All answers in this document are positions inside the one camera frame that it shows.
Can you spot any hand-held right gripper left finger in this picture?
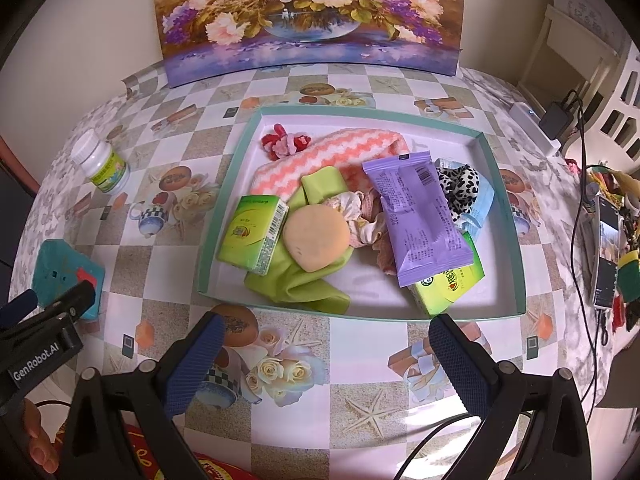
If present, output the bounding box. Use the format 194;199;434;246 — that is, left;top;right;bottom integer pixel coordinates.
57;310;228;480

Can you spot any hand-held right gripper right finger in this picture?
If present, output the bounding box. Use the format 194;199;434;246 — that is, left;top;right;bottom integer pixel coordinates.
429;312;593;480

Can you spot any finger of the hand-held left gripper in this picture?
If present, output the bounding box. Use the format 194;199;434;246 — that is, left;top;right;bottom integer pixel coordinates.
0;289;39;330
35;280;97;322

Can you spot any teal packet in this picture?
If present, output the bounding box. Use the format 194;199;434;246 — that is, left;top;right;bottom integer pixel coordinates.
39;239;106;321

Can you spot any green tissue pack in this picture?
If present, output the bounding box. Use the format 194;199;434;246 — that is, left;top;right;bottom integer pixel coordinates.
216;194;290;277
407;232;486;318

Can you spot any green cloth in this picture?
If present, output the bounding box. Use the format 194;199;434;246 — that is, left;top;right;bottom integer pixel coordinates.
244;166;351;315

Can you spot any teal shallow cardboard box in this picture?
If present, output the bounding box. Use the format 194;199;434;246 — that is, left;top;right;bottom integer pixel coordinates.
195;105;527;322

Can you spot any purple packet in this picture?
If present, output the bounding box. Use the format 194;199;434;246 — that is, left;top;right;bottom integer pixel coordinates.
361;151;475;288

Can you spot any blue face mask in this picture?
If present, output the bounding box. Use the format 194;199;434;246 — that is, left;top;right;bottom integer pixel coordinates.
435;157;496;241

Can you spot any pink floral scrunchie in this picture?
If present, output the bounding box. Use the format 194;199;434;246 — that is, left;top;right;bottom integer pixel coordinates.
322;190;401;276

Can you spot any round beige powder puff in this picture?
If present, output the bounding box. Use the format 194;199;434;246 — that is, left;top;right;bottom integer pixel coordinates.
282;204;351;273

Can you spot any leopard print scrunchie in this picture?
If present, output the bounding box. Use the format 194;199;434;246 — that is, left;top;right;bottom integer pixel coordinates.
435;166;483;223

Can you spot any red pink scrunchie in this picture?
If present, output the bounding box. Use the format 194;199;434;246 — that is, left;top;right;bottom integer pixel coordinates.
260;124;312;162

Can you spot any orange zigzag towel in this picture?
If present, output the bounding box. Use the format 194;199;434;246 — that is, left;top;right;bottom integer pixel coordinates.
250;129;408;196

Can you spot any person's left hand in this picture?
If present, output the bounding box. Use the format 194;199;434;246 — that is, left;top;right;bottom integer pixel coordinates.
22;399;60;475

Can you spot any dark cabinet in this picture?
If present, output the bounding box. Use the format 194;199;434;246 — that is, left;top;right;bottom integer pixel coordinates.
0;132;43;271

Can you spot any printed tablecloth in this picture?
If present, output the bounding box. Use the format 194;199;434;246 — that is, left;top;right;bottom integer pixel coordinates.
10;60;631;480

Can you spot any red printed cloth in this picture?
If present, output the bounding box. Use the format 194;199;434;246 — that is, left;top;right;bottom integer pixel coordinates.
120;422;266;480

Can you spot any white bottle with green label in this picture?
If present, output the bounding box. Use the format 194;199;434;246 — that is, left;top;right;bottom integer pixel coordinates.
70;129;131;195

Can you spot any smartphone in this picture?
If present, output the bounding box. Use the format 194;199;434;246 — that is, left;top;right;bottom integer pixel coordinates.
592;195;626;309

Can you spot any yellow green sponge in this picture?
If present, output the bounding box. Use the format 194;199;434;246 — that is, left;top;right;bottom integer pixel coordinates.
616;250;640;303

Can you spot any pile of colourful trinkets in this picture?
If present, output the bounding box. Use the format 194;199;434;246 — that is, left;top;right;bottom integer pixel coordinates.
565;160;640;331

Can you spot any white power strip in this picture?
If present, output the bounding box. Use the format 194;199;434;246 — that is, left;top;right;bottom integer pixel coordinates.
509;101;563;157

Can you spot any black power adapter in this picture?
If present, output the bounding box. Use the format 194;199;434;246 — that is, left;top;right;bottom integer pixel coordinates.
539;101;576;141

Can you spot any white chair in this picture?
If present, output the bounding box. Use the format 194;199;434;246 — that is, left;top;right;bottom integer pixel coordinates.
565;50;640;161

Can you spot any white side table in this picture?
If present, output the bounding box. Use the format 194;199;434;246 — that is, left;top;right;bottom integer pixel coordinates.
517;4;618;111

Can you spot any flower painting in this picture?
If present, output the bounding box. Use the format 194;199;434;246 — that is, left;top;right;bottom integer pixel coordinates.
150;0;467;90

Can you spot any black cable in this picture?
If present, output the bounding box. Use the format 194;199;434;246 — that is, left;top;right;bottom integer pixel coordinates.
562;89;618;441
395;407;501;480

